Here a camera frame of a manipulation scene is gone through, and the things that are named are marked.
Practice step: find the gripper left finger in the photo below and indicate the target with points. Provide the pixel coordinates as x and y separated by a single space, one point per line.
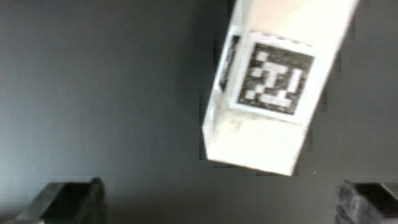
67 204

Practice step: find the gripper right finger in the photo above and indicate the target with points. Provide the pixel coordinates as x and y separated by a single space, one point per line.
366 203

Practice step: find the white table leg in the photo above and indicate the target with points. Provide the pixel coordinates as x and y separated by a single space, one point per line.
282 41

